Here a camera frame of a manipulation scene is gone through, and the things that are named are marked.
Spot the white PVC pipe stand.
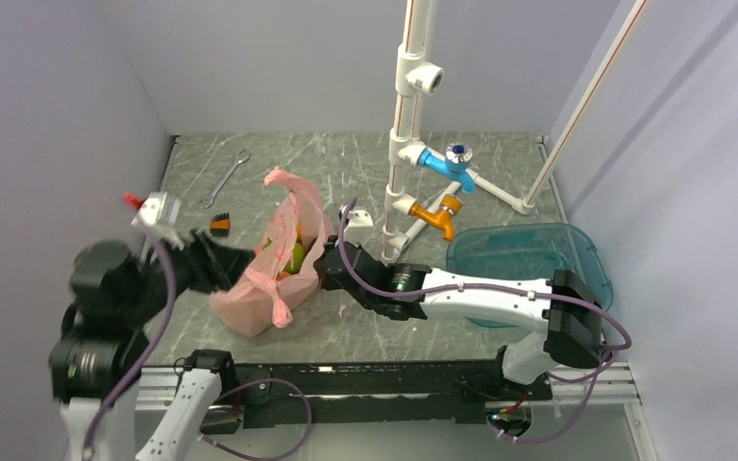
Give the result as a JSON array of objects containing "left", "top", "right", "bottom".
[{"left": 381, "top": 0, "right": 531, "bottom": 264}]

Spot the teal plastic basin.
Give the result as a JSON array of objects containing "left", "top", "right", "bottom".
[{"left": 445, "top": 223, "right": 614, "bottom": 310}]

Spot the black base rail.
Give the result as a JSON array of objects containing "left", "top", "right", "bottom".
[{"left": 211, "top": 359, "right": 553, "bottom": 428}]

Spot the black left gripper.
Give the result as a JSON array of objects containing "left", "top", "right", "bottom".
[{"left": 124, "top": 222, "right": 257, "bottom": 319}]

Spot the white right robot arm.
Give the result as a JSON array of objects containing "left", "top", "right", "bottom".
[{"left": 313, "top": 236, "right": 605, "bottom": 399}]

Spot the white slanted pole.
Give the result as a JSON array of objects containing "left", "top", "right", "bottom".
[{"left": 522, "top": 0, "right": 648, "bottom": 209}]

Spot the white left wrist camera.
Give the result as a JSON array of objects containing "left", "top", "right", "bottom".
[{"left": 123, "top": 191, "right": 185, "bottom": 250}]

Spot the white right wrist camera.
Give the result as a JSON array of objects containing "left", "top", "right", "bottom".
[{"left": 338, "top": 198, "right": 374, "bottom": 232}]

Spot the orange plastic faucet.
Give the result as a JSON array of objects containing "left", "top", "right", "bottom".
[{"left": 407, "top": 195, "right": 462, "bottom": 242}]

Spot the small orange black brush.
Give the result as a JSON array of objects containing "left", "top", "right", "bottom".
[{"left": 209, "top": 212, "right": 232, "bottom": 237}]

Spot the pink plastic bag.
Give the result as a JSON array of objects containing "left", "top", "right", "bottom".
[{"left": 209, "top": 167, "right": 334, "bottom": 337}]

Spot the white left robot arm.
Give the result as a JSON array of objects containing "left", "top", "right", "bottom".
[{"left": 48, "top": 230, "right": 256, "bottom": 460}]

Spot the green fake fruit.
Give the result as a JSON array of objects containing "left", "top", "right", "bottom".
[{"left": 282, "top": 242, "right": 307, "bottom": 277}]

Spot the silver wrench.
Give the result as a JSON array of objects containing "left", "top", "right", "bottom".
[{"left": 197, "top": 149, "right": 251, "bottom": 209}]

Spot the blue plastic faucet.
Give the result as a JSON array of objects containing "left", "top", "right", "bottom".
[{"left": 417, "top": 143, "right": 477, "bottom": 194}]

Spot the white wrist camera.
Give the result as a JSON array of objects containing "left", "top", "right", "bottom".
[
  {"left": 123, "top": 191, "right": 185, "bottom": 250},
  {"left": 338, "top": 198, "right": 374, "bottom": 232}
]

